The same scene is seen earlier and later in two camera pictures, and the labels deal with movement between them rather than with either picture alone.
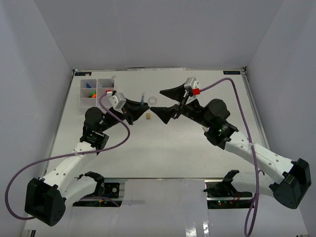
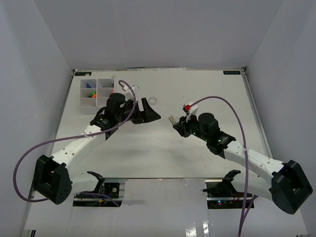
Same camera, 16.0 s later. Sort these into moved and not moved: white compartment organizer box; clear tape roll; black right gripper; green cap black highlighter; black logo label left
Moved: black right gripper
Not moved: black logo label left; green cap black highlighter; white compartment organizer box; clear tape roll
